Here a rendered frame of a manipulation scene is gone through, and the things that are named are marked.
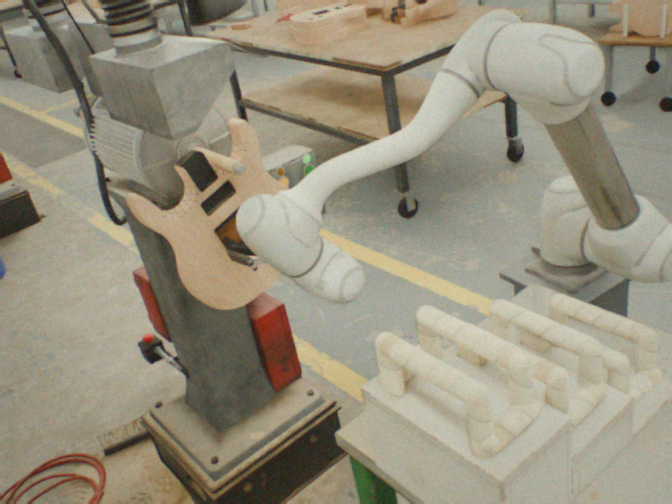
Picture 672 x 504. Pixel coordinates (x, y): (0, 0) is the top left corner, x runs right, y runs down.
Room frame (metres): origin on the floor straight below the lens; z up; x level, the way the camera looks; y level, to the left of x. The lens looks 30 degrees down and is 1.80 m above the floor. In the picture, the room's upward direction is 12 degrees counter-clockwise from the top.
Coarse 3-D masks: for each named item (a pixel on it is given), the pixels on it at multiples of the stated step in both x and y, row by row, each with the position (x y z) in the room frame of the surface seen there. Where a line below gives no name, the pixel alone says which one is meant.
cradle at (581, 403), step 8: (600, 384) 0.75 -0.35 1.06; (584, 392) 0.74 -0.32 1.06; (592, 392) 0.74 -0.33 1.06; (600, 392) 0.74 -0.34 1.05; (576, 400) 0.73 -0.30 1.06; (584, 400) 0.73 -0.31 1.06; (592, 400) 0.73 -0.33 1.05; (600, 400) 0.74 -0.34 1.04; (576, 408) 0.72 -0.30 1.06; (584, 408) 0.72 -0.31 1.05; (592, 408) 0.73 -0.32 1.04; (576, 416) 0.71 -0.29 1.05; (584, 416) 0.72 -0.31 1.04
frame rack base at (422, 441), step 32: (448, 352) 0.84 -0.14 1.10; (416, 384) 0.78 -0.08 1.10; (384, 416) 0.76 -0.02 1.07; (416, 416) 0.72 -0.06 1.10; (448, 416) 0.70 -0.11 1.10; (544, 416) 0.67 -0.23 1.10; (384, 448) 0.77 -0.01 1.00; (416, 448) 0.71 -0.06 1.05; (448, 448) 0.65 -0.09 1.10; (512, 448) 0.62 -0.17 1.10; (544, 448) 0.62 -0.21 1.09; (416, 480) 0.72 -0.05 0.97; (448, 480) 0.66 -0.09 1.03; (480, 480) 0.61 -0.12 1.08; (512, 480) 0.59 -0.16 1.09; (544, 480) 0.62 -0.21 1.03
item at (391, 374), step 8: (376, 352) 0.77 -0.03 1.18; (384, 360) 0.76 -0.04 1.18; (392, 360) 0.76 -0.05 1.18; (384, 368) 0.76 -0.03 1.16; (392, 368) 0.76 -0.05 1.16; (400, 368) 0.77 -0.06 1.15; (384, 376) 0.76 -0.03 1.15; (392, 376) 0.76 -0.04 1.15; (400, 376) 0.76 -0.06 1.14; (384, 384) 0.76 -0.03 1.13; (392, 384) 0.76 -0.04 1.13; (400, 384) 0.76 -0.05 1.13; (384, 392) 0.77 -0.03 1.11; (392, 392) 0.76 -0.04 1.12; (400, 392) 0.76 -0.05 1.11; (392, 400) 0.76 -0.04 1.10
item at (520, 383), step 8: (528, 368) 0.66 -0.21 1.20; (512, 376) 0.67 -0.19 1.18; (520, 376) 0.66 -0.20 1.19; (528, 376) 0.66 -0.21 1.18; (512, 384) 0.67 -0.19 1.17; (520, 384) 0.66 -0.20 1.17; (528, 384) 0.66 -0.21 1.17; (512, 392) 0.67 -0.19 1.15; (520, 392) 0.66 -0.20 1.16; (528, 392) 0.66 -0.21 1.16; (512, 400) 0.67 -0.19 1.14; (520, 400) 0.66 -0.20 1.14; (528, 400) 0.66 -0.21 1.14
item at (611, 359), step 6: (564, 348) 0.88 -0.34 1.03; (606, 348) 0.83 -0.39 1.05; (576, 354) 0.86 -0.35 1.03; (606, 354) 0.82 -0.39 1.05; (612, 354) 0.82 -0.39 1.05; (618, 354) 0.81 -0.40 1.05; (606, 360) 0.81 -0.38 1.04; (612, 360) 0.81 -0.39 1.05; (618, 360) 0.80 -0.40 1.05; (624, 360) 0.80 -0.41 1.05; (606, 366) 0.81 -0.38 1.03; (612, 366) 0.80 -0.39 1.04; (618, 366) 0.80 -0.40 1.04; (624, 366) 0.80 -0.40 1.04
